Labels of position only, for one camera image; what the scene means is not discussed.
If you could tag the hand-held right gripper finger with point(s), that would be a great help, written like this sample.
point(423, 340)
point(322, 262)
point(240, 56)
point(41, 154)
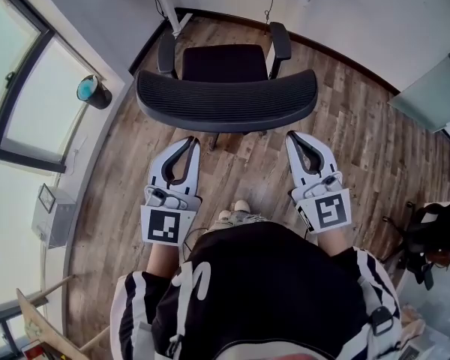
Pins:
point(325, 156)
point(295, 171)

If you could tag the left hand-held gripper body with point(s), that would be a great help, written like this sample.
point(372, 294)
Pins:
point(163, 225)

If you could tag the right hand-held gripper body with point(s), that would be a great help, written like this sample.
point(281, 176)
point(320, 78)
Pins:
point(330, 210)

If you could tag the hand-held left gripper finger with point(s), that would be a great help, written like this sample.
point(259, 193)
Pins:
point(193, 174)
point(158, 167)

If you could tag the black office chair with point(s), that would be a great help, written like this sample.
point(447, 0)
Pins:
point(225, 99)

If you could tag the person's left forearm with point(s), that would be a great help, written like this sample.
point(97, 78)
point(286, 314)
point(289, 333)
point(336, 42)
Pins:
point(163, 259)

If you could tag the person's right forearm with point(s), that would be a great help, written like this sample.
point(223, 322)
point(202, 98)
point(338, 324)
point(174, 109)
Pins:
point(333, 240)

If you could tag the person's left cream shoe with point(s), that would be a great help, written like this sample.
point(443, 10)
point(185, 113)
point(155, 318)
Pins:
point(225, 215)

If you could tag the person's cream shoe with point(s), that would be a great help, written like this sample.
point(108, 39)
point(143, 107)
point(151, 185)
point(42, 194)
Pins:
point(225, 215)
point(242, 204)

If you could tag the person's right cream shoe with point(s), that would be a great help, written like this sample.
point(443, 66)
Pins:
point(242, 204)

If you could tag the person's camouflage trousers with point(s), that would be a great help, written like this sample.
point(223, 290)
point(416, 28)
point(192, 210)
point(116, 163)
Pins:
point(247, 219)

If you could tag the black bin with blue bag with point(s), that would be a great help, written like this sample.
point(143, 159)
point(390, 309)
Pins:
point(95, 93)

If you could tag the black swivel chair with clothes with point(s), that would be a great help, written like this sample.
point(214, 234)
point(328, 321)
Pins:
point(431, 238)

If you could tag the person in black shirt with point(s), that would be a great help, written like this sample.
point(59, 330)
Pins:
point(262, 291)

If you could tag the small framed picture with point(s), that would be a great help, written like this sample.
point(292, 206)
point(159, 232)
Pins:
point(46, 198)

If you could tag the black harness buckle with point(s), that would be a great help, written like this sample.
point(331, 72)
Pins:
point(382, 321)

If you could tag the frosted glass door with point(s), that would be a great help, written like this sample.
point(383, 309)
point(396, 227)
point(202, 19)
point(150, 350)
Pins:
point(431, 92)

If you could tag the wooden easel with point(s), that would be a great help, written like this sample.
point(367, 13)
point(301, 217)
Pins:
point(45, 324)

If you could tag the black framed window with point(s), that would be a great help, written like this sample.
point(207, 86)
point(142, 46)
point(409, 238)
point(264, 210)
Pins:
point(18, 81)
point(0, 336)

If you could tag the small red box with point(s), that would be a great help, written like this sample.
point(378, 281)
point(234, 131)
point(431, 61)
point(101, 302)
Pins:
point(33, 352)

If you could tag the grey wall box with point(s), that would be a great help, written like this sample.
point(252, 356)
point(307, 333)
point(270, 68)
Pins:
point(60, 223)

